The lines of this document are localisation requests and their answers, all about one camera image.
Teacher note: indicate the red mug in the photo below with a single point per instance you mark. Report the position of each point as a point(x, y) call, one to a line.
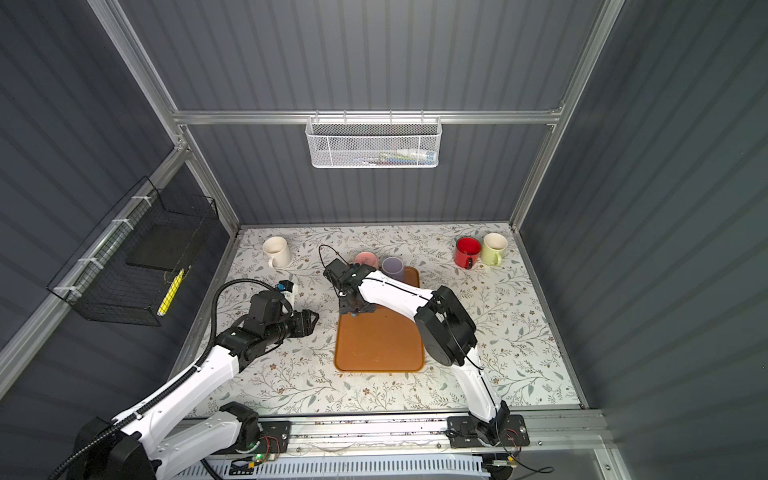
point(467, 252)

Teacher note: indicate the purple mug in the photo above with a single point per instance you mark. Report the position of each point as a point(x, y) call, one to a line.
point(394, 268)

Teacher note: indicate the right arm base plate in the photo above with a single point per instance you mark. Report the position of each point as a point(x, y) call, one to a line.
point(468, 432)

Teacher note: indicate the white wire basket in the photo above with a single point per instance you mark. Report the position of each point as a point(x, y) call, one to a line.
point(335, 145)

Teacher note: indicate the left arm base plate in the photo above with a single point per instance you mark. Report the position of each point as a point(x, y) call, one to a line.
point(268, 437)

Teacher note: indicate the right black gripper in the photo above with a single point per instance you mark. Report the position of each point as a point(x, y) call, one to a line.
point(343, 306)

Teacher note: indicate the light green mug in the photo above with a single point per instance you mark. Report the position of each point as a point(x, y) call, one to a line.
point(494, 246)

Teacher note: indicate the orange plastic tray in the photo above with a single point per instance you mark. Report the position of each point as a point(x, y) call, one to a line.
point(377, 341)

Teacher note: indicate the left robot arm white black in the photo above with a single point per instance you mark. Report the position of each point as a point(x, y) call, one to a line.
point(139, 443)

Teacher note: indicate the pink ghost pattern mug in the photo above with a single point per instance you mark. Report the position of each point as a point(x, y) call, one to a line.
point(367, 258)

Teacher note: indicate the white mug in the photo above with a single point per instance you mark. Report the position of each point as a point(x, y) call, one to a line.
point(277, 251)

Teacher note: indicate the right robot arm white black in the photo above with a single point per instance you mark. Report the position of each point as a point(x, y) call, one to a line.
point(447, 331)

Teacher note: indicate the black wire basket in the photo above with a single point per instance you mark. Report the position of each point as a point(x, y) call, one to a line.
point(123, 276)

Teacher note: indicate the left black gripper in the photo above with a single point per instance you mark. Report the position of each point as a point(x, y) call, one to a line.
point(302, 322)

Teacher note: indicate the pens in white basket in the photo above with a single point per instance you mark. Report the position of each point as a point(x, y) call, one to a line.
point(401, 158)

